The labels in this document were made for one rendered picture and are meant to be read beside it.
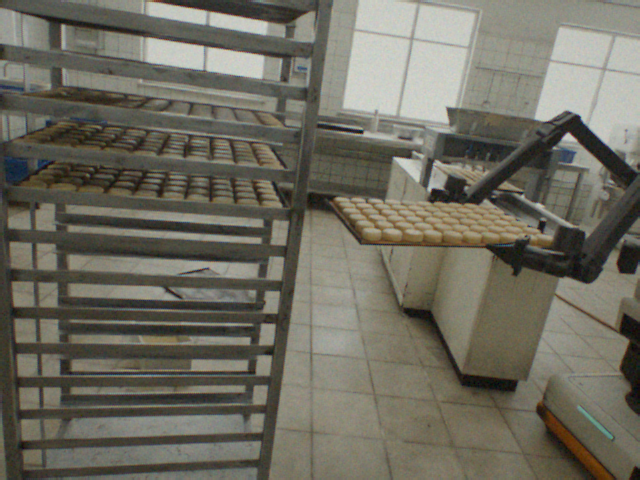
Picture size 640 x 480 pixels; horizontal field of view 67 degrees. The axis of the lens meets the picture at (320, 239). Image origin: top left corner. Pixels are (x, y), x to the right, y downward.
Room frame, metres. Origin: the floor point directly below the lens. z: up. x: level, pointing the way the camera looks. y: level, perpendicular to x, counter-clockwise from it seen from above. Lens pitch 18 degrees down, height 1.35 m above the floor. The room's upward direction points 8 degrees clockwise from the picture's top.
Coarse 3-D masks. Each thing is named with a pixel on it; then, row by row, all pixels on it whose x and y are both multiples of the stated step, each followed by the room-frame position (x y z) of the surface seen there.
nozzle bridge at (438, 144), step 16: (432, 128) 3.02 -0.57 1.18; (432, 144) 2.85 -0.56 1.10; (448, 144) 2.87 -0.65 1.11; (464, 144) 2.88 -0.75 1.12; (480, 144) 2.88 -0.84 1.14; (496, 144) 2.89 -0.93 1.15; (512, 144) 2.80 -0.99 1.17; (432, 160) 2.89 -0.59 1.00; (448, 160) 2.82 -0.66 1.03; (464, 160) 2.83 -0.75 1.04; (480, 160) 2.86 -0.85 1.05; (544, 160) 2.89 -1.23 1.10; (544, 176) 2.92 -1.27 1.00; (528, 192) 2.99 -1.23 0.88
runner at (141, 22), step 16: (0, 0) 0.93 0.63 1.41; (16, 0) 0.93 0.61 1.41; (32, 0) 0.94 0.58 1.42; (48, 0) 0.95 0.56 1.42; (64, 16) 0.96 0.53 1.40; (80, 16) 0.96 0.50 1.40; (96, 16) 0.97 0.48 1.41; (112, 16) 0.98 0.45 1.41; (128, 16) 0.98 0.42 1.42; (144, 16) 0.99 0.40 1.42; (160, 16) 1.00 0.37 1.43; (160, 32) 1.00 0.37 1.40; (176, 32) 1.01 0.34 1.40; (192, 32) 1.01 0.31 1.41; (208, 32) 1.02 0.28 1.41; (224, 32) 1.03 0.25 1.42; (240, 32) 1.04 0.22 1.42; (256, 48) 1.05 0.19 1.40; (272, 48) 1.06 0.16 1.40; (288, 48) 1.06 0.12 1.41; (304, 48) 1.07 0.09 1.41
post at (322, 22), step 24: (312, 48) 1.05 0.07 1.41; (312, 72) 1.05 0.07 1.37; (312, 96) 1.05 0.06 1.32; (312, 120) 1.05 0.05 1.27; (312, 144) 1.05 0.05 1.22; (288, 240) 1.05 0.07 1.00; (288, 264) 1.05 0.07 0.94; (288, 288) 1.05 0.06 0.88; (288, 312) 1.05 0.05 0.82; (264, 432) 1.05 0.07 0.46; (264, 456) 1.05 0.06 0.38
